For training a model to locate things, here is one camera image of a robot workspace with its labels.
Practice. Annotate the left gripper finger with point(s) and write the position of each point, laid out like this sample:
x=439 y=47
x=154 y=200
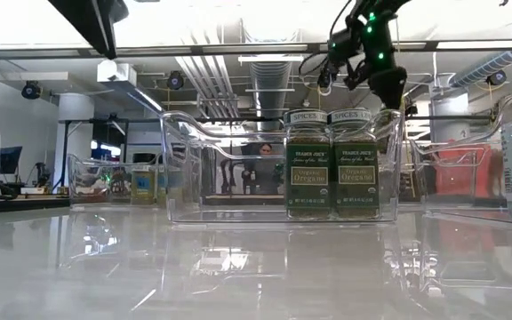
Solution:
x=96 y=22

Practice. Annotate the oregano jar green lid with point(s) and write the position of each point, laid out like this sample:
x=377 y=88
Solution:
x=356 y=186
x=308 y=186

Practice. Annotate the black background robot arm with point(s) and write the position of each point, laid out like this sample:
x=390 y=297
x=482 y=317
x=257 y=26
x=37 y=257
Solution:
x=229 y=175

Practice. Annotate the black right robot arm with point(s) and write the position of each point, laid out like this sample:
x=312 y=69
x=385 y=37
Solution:
x=376 y=40

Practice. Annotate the white ceiling box unit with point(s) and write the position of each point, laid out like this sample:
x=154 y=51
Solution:
x=122 y=73

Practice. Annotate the black hanging ceiling device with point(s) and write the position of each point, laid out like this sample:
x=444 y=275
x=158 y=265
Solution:
x=325 y=80

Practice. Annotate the black ceiling spotlight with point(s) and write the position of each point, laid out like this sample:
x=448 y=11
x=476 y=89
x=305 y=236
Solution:
x=30 y=90
x=496 y=78
x=175 y=81

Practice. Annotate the white ceiling light fixture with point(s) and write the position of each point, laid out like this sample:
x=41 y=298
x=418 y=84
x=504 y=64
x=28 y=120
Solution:
x=269 y=58

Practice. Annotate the clear plastic bin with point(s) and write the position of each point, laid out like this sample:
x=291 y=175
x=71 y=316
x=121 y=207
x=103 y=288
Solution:
x=229 y=217
x=87 y=195
x=460 y=213

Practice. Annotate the person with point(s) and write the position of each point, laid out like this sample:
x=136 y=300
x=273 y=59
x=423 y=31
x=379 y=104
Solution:
x=265 y=171

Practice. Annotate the black background monitor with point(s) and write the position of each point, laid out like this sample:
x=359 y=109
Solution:
x=9 y=160

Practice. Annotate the background work table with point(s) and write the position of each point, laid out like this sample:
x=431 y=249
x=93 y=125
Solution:
x=238 y=197

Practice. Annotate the dark background table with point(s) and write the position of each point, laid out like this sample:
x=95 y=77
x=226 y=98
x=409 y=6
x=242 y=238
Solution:
x=16 y=205

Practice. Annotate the striped ceiling duct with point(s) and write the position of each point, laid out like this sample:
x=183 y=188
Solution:
x=491 y=64

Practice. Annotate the overhead frame crossbar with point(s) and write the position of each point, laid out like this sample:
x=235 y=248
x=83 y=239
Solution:
x=197 y=50

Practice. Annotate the red painted wall panel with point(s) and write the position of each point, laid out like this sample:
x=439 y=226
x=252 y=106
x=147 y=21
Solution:
x=456 y=178

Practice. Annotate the silver ribbed ceiling duct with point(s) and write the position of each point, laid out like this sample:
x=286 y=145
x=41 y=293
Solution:
x=270 y=89

